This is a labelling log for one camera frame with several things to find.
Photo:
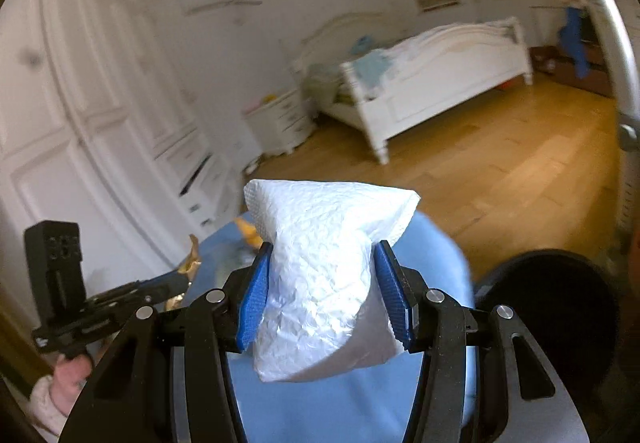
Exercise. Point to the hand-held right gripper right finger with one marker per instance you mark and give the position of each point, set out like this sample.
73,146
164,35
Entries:
392,294

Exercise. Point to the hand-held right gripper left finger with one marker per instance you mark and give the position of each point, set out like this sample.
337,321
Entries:
255,294

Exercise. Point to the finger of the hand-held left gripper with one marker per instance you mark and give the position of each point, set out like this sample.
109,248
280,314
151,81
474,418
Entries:
160,287

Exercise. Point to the gold foil wrapper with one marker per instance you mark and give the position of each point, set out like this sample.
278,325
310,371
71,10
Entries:
189,264

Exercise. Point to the white paper towel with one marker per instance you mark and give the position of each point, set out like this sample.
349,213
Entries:
320,273

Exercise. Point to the black trash bin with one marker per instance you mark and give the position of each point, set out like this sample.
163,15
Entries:
555,298

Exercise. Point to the person's left forearm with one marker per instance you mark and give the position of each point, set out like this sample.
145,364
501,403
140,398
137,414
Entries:
44,410

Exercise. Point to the person's left hand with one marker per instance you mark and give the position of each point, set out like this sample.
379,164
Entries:
70,379

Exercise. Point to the light blue tablecloth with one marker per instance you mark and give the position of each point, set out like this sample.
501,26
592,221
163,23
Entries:
440,268

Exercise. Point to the orange peel piece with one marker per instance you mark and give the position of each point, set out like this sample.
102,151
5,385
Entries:
248,231

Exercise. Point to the white nightstand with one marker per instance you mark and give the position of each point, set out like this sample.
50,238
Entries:
277,120

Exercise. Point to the white wardrobe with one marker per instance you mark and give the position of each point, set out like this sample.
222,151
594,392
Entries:
100,98

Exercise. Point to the light blue cloth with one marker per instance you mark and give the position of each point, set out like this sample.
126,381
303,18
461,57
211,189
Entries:
372,65

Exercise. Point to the brown wooden cabinet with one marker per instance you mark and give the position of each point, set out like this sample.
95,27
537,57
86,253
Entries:
570,70

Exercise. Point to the blue hanging garment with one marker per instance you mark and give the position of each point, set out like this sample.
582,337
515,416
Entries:
575,40

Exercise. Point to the grey curved pole stand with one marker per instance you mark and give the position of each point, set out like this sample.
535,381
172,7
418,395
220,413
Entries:
612,53

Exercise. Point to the white bed frame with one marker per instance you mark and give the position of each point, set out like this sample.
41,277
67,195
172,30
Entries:
440,70

